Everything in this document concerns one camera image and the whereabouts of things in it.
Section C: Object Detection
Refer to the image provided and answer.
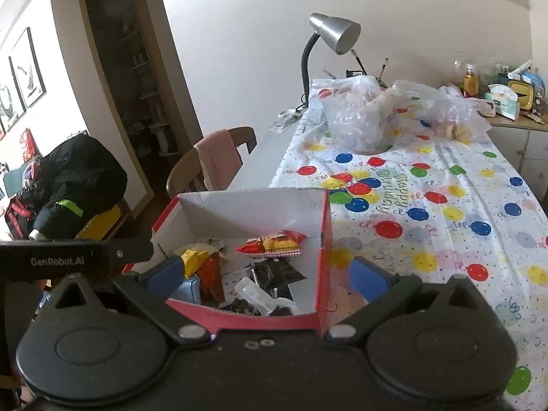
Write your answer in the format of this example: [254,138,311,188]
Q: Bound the light blue snack packet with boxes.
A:
[170,276,201,304]

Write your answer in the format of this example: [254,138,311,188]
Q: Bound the yellow snack packet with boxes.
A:
[180,243,210,279]

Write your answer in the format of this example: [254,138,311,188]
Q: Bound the cream snack bag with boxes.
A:
[181,238,227,260]

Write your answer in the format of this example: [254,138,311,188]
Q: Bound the black and white snack packet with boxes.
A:
[222,298,261,316]

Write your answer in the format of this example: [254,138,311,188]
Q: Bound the silver foil snack packet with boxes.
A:
[234,276,278,316]

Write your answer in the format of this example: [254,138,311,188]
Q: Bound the red lion snack bag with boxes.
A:
[235,230,308,259]

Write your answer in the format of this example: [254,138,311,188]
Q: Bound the black foil snack packet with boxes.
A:
[252,259,307,288]

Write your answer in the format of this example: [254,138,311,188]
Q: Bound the balloon print tablecloth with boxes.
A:
[272,80,547,410]

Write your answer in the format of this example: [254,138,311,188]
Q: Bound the black jacket on chair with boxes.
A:
[4,134,127,240]

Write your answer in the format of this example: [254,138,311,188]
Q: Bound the small dark grey snack packet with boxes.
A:
[267,304,298,316]

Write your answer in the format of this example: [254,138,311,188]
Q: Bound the red and white cardboard box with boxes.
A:
[130,187,332,333]

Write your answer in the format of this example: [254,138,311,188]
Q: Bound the wooden chair with pink cloth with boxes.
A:
[166,126,257,199]

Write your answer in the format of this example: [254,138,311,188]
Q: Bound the pink cloth on chair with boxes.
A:
[194,130,242,191]

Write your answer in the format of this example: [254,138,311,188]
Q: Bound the large clear plastic bag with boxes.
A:
[317,75,405,155]

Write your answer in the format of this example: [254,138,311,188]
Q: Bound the clear bag with cookies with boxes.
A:
[392,80,491,143]

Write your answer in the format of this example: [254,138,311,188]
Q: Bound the white sideboard with wooden top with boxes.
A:
[488,115,548,201]

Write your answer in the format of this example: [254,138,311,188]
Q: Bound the tissue box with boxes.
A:
[484,84,521,122]

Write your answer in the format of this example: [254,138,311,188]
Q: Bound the amber liquid bottle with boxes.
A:
[463,63,479,98]

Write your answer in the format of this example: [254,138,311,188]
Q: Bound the silver desk lamp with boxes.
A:
[297,12,362,111]

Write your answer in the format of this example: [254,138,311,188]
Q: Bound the framed wall picture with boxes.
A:
[10,27,47,109]

